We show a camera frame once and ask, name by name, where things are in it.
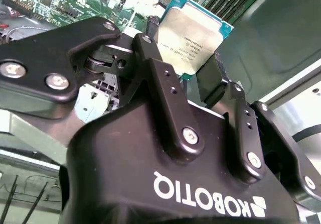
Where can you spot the silver square CPU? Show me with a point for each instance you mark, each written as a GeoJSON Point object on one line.
{"type": "Point", "coordinates": [190, 38]}

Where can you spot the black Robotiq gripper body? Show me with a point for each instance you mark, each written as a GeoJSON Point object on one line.
{"type": "Point", "coordinates": [125, 171]}

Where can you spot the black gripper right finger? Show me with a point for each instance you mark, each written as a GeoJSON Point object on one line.
{"type": "Point", "coordinates": [245, 133]}

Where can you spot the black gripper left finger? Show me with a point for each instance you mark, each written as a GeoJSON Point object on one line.
{"type": "Point", "coordinates": [37, 58]}

